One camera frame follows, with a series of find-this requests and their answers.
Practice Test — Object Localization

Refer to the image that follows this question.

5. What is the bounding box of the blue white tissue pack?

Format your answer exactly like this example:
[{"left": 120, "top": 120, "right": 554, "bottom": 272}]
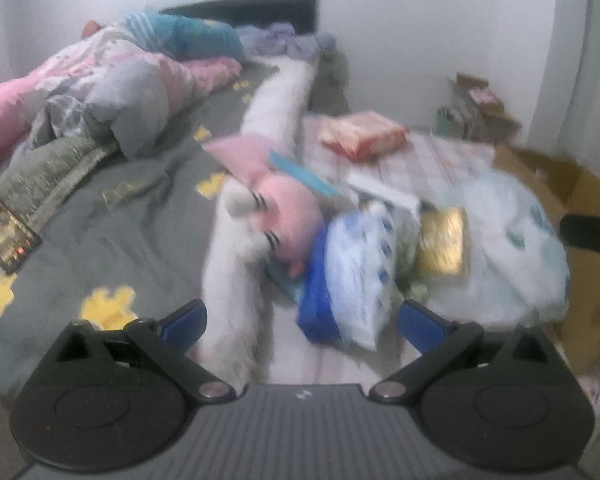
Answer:
[{"left": 297, "top": 200, "right": 398, "bottom": 351}]

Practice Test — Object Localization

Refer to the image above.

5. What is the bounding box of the white blue paper box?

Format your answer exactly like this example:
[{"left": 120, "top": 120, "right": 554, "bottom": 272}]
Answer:
[{"left": 346, "top": 171, "right": 420, "bottom": 214}]

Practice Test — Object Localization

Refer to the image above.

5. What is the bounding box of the pink pig plush toy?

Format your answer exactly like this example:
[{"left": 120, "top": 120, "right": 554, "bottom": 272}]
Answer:
[{"left": 202, "top": 133, "right": 324, "bottom": 278}]

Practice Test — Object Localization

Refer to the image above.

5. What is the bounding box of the white rolled blanket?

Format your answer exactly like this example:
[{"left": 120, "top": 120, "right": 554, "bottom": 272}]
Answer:
[{"left": 197, "top": 56, "right": 323, "bottom": 390}]

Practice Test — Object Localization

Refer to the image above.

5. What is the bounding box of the white plastic bag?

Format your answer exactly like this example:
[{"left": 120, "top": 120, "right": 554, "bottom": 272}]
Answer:
[{"left": 401, "top": 170, "right": 570, "bottom": 330}]

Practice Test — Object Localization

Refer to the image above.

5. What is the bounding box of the brown cardboard box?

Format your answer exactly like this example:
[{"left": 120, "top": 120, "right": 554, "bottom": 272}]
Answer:
[{"left": 493, "top": 144, "right": 600, "bottom": 374}]

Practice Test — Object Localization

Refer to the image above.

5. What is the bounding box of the gold foil packet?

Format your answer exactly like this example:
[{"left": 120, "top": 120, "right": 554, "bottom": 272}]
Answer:
[{"left": 416, "top": 208, "right": 468, "bottom": 281}]

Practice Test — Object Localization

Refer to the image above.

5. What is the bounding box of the grey bed sheet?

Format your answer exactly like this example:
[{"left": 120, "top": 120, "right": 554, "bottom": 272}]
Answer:
[{"left": 0, "top": 58, "right": 282, "bottom": 396}]

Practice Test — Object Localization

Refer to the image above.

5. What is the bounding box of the small corner cardboard box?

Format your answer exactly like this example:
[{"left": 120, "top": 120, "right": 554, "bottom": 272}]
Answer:
[{"left": 434, "top": 73, "right": 521, "bottom": 144}]

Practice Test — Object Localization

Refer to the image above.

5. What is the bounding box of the plaid floral mat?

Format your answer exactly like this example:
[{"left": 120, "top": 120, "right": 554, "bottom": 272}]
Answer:
[{"left": 253, "top": 114, "right": 494, "bottom": 388}]

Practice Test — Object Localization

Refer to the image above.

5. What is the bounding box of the smartphone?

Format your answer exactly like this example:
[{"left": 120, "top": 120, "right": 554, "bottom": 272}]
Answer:
[{"left": 0, "top": 199, "right": 42, "bottom": 275}]

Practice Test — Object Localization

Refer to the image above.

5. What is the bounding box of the red wet wipes pack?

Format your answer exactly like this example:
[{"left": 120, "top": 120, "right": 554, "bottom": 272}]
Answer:
[{"left": 318, "top": 110, "right": 411, "bottom": 162}]

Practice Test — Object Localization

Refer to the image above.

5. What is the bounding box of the pink grey quilt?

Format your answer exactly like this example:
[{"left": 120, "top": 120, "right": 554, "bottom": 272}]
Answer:
[{"left": 0, "top": 25, "right": 242, "bottom": 161}]

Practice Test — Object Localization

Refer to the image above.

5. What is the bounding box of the blue pillow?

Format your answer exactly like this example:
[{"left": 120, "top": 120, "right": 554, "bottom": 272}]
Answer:
[{"left": 124, "top": 12, "right": 245, "bottom": 63}]

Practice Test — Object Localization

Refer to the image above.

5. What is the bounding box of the purple clothes pile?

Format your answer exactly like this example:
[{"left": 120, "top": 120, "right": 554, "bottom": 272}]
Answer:
[{"left": 236, "top": 22, "right": 337, "bottom": 61}]

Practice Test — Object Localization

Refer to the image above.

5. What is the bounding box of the black headboard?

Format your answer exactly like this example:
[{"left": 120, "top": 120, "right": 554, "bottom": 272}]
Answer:
[{"left": 160, "top": 0, "right": 320, "bottom": 34}]

